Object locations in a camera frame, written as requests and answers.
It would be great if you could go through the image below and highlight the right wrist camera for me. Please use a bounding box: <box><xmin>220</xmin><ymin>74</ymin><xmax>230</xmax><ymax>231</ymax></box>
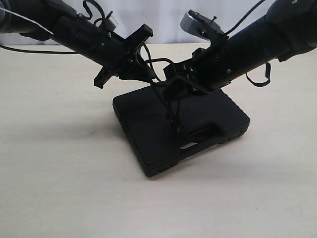
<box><xmin>180</xmin><ymin>10</ymin><xmax>225</xmax><ymax>43</ymax></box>

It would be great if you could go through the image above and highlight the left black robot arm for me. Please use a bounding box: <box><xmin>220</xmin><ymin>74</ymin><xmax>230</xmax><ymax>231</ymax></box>
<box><xmin>0</xmin><ymin>0</ymin><xmax>155</xmax><ymax>88</ymax></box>

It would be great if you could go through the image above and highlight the white background curtain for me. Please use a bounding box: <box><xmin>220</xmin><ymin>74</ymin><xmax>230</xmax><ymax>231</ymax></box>
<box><xmin>0</xmin><ymin>0</ymin><xmax>317</xmax><ymax>45</ymax></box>

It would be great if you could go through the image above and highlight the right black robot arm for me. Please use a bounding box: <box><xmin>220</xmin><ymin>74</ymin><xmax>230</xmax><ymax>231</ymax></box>
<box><xmin>163</xmin><ymin>0</ymin><xmax>317</xmax><ymax>102</ymax></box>

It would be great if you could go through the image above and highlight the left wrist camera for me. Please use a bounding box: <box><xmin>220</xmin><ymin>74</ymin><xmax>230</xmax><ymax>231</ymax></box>
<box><xmin>94</xmin><ymin>15</ymin><xmax>118</xmax><ymax>31</ymax></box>

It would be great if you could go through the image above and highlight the black braided rope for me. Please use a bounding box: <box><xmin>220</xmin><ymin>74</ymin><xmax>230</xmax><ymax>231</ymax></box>
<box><xmin>142</xmin><ymin>44</ymin><xmax>189</xmax><ymax>136</ymax></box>

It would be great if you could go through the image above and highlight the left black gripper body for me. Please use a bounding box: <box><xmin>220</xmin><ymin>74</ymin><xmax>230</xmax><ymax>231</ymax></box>
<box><xmin>94</xmin><ymin>24</ymin><xmax>153</xmax><ymax>89</ymax></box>

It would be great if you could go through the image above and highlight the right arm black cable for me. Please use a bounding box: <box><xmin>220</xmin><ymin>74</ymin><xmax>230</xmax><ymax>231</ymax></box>
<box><xmin>222</xmin><ymin>0</ymin><xmax>272</xmax><ymax>87</ymax></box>

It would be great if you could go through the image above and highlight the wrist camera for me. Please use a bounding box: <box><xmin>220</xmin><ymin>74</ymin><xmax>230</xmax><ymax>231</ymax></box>
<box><xmin>180</xmin><ymin>10</ymin><xmax>225</xmax><ymax>43</ymax></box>
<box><xmin>94</xmin><ymin>15</ymin><xmax>118</xmax><ymax>31</ymax></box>

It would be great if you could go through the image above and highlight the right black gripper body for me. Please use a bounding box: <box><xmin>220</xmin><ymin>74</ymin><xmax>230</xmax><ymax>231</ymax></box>
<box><xmin>163</xmin><ymin>48</ymin><xmax>223</xmax><ymax>96</ymax></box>

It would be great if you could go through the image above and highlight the black plastic carry case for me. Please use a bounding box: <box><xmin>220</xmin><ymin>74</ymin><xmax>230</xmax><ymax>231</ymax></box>
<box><xmin>112</xmin><ymin>86</ymin><xmax>250</xmax><ymax>177</ymax></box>

